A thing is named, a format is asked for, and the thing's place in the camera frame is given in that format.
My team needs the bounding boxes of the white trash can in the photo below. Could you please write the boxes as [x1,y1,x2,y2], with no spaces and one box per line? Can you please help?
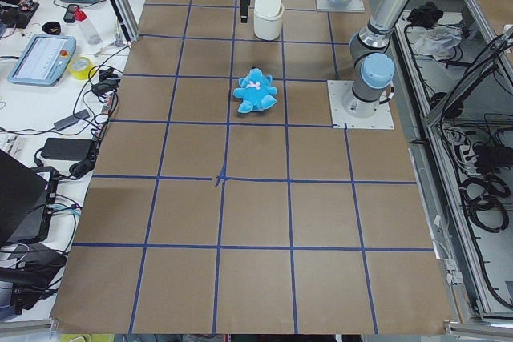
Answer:
[253,0,285,41]

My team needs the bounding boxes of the blue teddy bear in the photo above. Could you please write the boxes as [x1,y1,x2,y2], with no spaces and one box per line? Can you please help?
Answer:
[233,67,277,114]

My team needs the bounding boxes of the yellow tape roll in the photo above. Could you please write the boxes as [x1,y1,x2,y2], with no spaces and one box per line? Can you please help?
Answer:
[67,56,93,80]

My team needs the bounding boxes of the black power adapter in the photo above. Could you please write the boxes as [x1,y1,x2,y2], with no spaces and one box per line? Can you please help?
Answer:
[41,138,93,161]

